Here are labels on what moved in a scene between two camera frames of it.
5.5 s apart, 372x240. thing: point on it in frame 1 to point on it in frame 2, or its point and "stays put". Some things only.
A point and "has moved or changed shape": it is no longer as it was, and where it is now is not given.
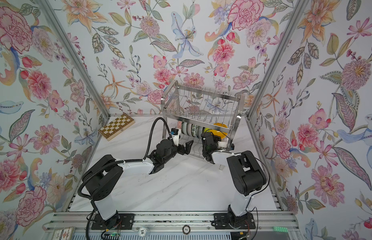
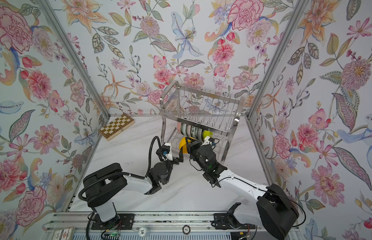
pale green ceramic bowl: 184,127 stays put
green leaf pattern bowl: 193,130 stays put
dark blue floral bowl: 198,131 stays put
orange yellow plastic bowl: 219,133 has moved or changed shape
